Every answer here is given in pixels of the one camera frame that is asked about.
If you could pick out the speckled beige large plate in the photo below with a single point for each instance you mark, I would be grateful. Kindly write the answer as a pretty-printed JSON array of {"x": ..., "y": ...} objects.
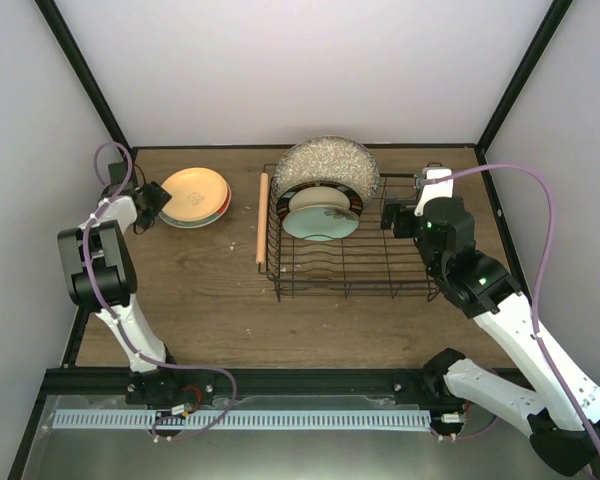
[{"x": 329, "y": 158}]

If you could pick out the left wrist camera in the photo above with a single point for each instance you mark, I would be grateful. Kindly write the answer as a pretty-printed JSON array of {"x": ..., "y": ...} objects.
[{"x": 117, "y": 179}]

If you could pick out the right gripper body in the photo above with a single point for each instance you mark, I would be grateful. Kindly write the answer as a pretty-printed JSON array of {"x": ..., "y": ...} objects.
[{"x": 402, "y": 229}]

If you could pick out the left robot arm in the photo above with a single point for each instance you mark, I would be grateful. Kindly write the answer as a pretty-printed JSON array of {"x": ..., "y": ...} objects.
[{"x": 100, "y": 275}]

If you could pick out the black enclosure frame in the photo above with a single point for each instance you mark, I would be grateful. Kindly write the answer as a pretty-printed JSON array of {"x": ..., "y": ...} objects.
[{"x": 166, "y": 386}]

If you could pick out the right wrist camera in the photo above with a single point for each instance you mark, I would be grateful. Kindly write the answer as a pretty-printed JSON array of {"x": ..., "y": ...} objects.
[{"x": 431, "y": 185}]

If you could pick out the black wire dish rack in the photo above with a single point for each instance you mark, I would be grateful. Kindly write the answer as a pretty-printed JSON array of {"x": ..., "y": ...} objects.
[{"x": 370, "y": 261}]

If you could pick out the wooden rack handle left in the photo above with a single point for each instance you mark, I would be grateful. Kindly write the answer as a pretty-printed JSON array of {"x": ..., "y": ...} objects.
[{"x": 261, "y": 228}]

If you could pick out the dark striped rim plate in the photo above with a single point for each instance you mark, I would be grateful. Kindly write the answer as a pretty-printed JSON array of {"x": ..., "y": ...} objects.
[{"x": 318, "y": 193}]

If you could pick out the peach yellow plate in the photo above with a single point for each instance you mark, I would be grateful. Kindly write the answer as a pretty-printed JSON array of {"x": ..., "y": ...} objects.
[{"x": 196, "y": 193}]

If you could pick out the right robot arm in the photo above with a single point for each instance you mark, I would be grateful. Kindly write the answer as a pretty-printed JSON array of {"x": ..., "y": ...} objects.
[{"x": 559, "y": 412}]

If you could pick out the light teal flower plate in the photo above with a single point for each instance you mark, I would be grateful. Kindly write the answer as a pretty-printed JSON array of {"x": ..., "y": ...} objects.
[{"x": 320, "y": 223}]

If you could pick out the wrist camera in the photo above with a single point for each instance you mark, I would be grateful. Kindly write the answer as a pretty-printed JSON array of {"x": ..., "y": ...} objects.
[
  {"x": 431, "y": 185},
  {"x": 117, "y": 179}
]

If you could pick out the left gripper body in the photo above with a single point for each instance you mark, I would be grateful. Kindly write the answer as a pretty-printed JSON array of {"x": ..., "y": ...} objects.
[{"x": 153, "y": 205}]

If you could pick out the white slotted cable duct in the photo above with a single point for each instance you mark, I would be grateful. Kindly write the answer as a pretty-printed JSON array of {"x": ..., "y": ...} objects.
[{"x": 376, "y": 420}]

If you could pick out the red teal glazed plate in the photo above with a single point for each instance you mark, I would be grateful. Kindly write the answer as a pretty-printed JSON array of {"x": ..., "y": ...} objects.
[{"x": 199, "y": 223}]

